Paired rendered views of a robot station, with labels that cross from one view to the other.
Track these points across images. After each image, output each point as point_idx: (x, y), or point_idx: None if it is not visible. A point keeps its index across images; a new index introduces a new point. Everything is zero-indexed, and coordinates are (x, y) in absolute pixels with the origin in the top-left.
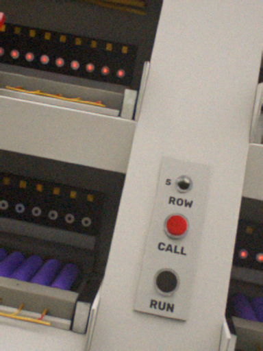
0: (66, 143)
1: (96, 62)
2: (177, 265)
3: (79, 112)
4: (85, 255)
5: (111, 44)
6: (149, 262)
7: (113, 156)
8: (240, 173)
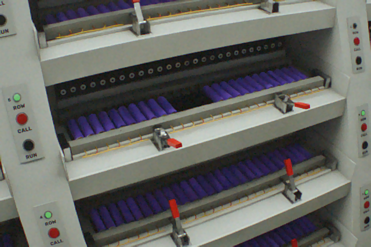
0: (315, 23)
1: None
2: (359, 54)
3: (319, 10)
4: (288, 60)
5: None
6: (353, 56)
7: (329, 22)
8: (366, 15)
